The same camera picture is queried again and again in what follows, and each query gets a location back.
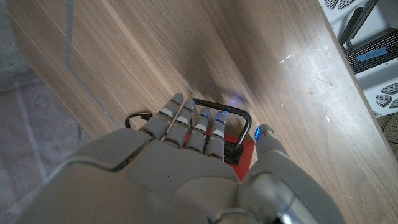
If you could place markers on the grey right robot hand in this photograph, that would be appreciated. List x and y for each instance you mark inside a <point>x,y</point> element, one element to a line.
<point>155,180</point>

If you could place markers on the white robot torso base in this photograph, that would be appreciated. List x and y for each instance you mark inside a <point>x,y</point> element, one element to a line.
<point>373,68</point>

